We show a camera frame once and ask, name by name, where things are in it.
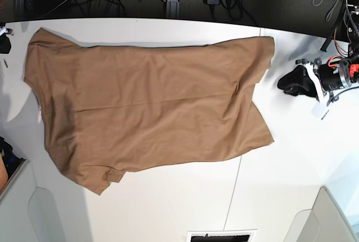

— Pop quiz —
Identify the aluminium table leg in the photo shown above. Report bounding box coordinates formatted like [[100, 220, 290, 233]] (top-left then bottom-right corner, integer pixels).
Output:
[[165, 0, 180, 19]]

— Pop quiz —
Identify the white floor vent frame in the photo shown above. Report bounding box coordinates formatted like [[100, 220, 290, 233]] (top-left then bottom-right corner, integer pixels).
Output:
[[186, 230, 256, 242]]

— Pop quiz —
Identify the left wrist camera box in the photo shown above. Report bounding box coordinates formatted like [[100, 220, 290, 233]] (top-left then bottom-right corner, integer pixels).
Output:
[[311, 103, 329, 120]]

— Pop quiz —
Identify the grey chair right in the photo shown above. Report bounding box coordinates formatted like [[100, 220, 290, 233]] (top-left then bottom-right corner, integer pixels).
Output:
[[284, 186, 358, 242]]

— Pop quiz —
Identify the grey chair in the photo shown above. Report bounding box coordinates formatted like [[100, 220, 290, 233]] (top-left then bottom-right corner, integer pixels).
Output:
[[284, 186, 358, 242], [1, 161, 94, 241]]

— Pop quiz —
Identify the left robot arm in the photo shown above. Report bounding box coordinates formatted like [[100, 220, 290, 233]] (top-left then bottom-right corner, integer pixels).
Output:
[[277, 0, 358, 107]]

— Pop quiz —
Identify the grey chair left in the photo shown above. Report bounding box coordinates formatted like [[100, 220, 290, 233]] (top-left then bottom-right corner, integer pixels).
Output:
[[1, 161, 94, 241]]

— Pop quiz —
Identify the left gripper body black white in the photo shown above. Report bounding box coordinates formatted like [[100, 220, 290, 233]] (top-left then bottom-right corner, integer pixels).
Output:
[[295, 57, 353, 105]]

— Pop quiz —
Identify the tan t-shirt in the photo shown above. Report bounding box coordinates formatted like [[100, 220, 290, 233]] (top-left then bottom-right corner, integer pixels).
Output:
[[24, 28, 275, 194]]

